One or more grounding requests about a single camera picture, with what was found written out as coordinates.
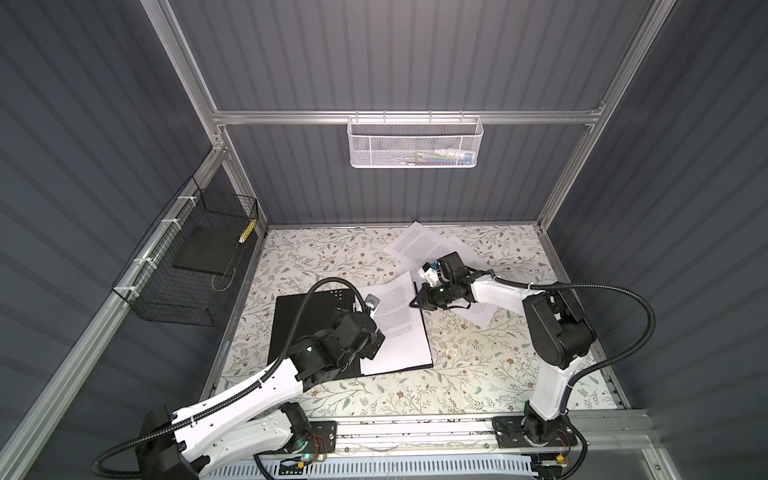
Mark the black wire basket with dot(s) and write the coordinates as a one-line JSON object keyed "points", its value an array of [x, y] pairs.
{"points": [[192, 266]]}

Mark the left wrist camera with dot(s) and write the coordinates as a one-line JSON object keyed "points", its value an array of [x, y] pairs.
{"points": [[371, 303]]}

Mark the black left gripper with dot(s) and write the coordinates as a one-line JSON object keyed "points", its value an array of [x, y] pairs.
{"points": [[372, 345]]}

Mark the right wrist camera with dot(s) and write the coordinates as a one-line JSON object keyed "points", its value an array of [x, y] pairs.
{"points": [[448, 269]]}

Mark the white wire mesh basket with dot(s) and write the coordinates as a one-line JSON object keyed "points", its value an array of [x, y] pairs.
{"points": [[374, 141]]}

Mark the printed paper sheet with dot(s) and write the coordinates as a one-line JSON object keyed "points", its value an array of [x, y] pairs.
{"points": [[479, 314], [406, 346], [418, 244]]}

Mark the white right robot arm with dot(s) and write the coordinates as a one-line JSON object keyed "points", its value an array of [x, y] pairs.
{"points": [[559, 332]]}

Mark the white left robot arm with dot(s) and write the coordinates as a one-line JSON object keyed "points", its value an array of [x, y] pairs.
{"points": [[260, 416]]}

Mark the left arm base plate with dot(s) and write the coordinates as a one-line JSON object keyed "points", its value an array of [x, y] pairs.
{"points": [[321, 439]]}

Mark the printed paper sheet back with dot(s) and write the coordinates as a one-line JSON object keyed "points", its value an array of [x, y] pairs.
{"points": [[418, 244]]}

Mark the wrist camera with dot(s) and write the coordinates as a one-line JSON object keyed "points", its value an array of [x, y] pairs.
{"points": [[371, 303], [448, 269]]}

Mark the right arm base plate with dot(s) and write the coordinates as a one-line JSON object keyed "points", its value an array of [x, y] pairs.
{"points": [[510, 433]]}

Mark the pens in white basket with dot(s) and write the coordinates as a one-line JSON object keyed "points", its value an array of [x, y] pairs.
{"points": [[449, 157]]}

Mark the white ventilated front rail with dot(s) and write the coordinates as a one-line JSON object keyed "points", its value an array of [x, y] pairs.
{"points": [[475, 466]]}

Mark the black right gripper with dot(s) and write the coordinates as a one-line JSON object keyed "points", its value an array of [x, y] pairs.
{"points": [[426, 302]]}

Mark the yellow green marker pen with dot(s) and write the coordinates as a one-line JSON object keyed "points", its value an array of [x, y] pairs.
{"points": [[247, 231]]}

